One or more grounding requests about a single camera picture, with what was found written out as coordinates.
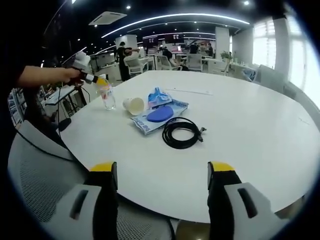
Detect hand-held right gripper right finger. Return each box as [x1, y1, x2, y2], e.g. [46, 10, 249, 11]
[207, 161, 284, 240]

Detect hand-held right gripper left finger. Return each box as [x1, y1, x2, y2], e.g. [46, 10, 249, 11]
[46, 161, 118, 240]

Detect clear plastic bottle red label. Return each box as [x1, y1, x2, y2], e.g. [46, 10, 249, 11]
[96, 79, 117, 111]

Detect white paper cup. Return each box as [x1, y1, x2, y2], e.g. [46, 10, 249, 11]
[122, 96, 145, 116]

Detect blue packet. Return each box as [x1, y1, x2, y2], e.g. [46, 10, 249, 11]
[146, 86, 174, 110]

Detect black cable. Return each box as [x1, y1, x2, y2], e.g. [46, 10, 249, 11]
[161, 116, 208, 150]

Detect person's left hand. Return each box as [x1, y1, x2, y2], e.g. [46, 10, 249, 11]
[60, 66, 82, 84]

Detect ceiling air conditioner vent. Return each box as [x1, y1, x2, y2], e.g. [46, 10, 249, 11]
[88, 10, 128, 27]

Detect black chair armrest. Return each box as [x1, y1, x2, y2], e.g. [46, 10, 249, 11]
[56, 118, 73, 131]

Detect white round table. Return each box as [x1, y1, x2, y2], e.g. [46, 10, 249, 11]
[58, 69, 320, 224]

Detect grey mesh office chair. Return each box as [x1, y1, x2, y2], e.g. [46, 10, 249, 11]
[7, 119, 181, 240]

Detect curved ceiling light strip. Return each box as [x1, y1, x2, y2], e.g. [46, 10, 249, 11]
[101, 12, 251, 39]

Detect potted plant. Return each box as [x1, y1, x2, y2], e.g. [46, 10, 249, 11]
[219, 50, 234, 62]

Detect blue white bag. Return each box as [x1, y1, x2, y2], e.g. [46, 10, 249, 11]
[243, 68, 259, 81]

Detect bright window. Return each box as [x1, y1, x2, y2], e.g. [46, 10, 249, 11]
[252, 19, 277, 67]

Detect standing desk black frame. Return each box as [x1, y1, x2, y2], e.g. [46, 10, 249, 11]
[44, 86, 89, 119]

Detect left hand-held gripper cable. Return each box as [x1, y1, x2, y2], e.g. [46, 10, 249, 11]
[14, 83, 91, 161]

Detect hand-held gripper cable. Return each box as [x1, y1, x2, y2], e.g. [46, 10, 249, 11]
[166, 217, 179, 240]
[14, 83, 91, 161]

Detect right hand-held gripper cable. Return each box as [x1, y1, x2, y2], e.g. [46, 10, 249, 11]
[166, 217, 179, 240]

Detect wall pictures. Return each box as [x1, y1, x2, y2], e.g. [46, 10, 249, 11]
[7, 92, 27, 126]

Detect white table cable cover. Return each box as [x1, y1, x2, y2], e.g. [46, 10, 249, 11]
[166, 86, 214, 97]

